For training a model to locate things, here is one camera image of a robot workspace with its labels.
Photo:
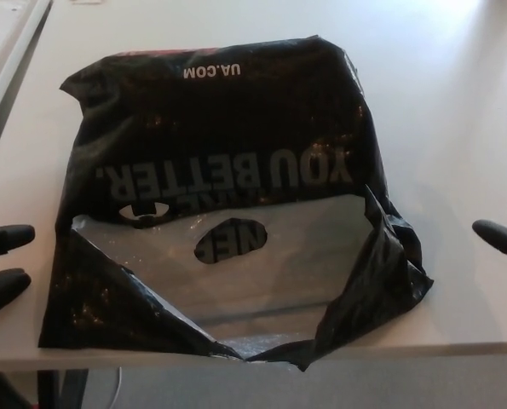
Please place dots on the dark table leg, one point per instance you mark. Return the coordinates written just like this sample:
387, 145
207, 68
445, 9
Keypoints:
72, 392

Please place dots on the white neighbouring desk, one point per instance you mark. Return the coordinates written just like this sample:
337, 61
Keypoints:
1, 38

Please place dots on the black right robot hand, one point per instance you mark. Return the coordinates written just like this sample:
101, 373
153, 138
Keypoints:
498, 236

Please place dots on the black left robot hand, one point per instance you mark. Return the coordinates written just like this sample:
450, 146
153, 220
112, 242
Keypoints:
6, 236

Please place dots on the black printed plastic shopping bag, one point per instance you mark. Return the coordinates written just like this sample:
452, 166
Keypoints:
219, 140

